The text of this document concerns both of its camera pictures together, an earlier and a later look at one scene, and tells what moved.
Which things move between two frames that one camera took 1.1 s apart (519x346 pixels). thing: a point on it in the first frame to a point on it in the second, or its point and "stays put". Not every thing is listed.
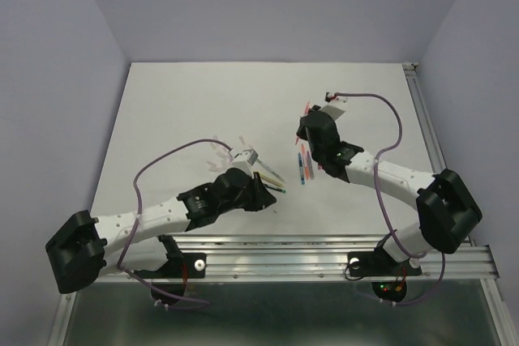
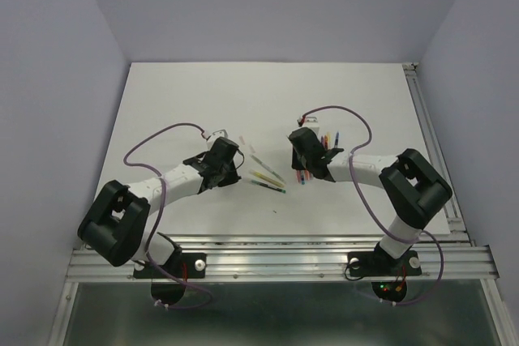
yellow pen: (269, 179) stays put
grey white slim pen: (269, 169) stays put
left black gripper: (260, 196) to (231, 178)
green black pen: (284, 191) stays put
